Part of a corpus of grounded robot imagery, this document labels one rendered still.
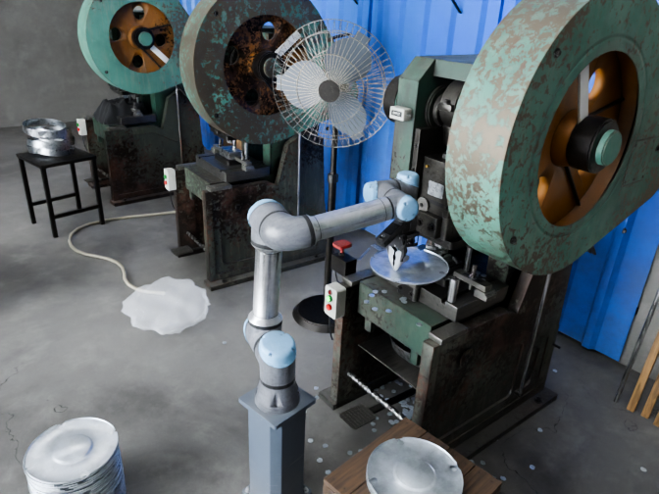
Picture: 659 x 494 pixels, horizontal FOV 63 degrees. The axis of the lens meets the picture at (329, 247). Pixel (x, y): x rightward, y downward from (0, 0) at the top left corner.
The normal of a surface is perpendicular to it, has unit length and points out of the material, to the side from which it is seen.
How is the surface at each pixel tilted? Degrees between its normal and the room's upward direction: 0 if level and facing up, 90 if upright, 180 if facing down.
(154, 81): 90
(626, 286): 90
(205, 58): 90
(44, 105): 90
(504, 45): 52
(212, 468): 0
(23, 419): 0
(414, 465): 0
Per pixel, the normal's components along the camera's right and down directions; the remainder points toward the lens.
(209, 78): 0.58, 0.37
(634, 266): -0.79, 0.22
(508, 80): -0.69, -0.18
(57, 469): 0.04, -0.90
